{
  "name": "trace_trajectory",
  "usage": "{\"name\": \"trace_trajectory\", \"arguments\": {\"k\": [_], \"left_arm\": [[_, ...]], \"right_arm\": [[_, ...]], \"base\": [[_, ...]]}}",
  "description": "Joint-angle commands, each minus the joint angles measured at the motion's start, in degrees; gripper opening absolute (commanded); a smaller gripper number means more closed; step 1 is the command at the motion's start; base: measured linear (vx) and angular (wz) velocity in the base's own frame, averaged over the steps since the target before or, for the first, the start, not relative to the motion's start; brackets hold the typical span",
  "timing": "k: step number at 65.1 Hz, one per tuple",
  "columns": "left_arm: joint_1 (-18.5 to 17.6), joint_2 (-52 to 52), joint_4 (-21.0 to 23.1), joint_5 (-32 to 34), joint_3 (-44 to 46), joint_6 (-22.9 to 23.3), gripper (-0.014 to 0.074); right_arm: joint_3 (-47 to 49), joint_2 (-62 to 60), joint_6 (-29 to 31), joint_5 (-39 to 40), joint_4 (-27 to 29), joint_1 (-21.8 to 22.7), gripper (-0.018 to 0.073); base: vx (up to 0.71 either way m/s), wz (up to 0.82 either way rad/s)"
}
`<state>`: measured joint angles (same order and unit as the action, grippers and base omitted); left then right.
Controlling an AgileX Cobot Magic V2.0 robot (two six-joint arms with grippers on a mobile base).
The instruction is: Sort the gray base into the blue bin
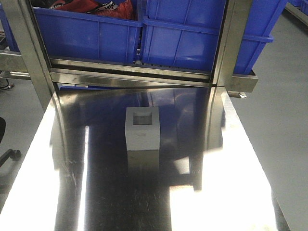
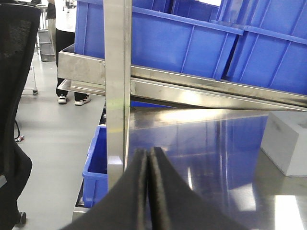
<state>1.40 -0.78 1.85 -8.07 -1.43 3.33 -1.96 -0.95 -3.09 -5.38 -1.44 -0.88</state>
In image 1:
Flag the gray square base block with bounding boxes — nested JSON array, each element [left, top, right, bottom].
[[125, 107, 160, 151]]

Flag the blue plastic bin right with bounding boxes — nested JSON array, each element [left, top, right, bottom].
[[141, 0, 286, 75]]

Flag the blue bin with red items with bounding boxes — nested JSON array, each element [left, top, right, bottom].
[[33, 0, 142, 64]]

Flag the red packaged items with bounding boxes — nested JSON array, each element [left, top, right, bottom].
[[49, 0, 135, 20]]

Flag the stainless steel rack frame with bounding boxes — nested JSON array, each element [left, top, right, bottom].
[[0, 0, 259, 112]]

